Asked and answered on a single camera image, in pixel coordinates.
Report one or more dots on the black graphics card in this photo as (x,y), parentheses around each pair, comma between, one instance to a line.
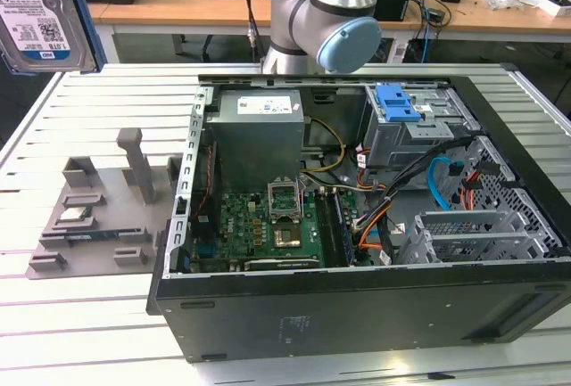
(281,264)

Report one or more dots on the grey parts rack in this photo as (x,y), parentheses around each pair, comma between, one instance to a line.
(111,212)

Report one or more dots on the black RAM slot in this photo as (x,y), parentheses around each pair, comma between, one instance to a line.
(325,225)
(335,234)

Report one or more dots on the grey power supply unit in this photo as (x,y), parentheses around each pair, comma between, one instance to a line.
(254,145)

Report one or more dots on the black PC case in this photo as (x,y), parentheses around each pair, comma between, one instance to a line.
(339,314)

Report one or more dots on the silver CPU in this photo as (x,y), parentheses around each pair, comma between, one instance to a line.
(74,217)

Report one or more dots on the hard disk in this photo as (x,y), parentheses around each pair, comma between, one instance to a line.
(35,11)

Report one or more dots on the white box black insert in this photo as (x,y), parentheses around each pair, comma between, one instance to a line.
(557,5)

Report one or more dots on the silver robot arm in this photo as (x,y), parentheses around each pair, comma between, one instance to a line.
(312,7)

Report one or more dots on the blue plastic drive latch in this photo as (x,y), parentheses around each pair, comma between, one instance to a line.
(397,107)

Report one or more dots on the wooden desk with clutter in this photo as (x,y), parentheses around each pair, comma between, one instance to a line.
(482,18)

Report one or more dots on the green motherboard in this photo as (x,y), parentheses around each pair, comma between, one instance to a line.
(250,225)

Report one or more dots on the metal optical drive cage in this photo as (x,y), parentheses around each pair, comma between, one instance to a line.
(392,145)

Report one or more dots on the installed RAM stick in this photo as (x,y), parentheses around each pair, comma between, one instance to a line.
(346,230)

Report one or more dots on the wooden desk white frame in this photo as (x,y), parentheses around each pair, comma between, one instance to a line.
(156,11)

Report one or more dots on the CPU socket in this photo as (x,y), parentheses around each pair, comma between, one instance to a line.
(287,236)

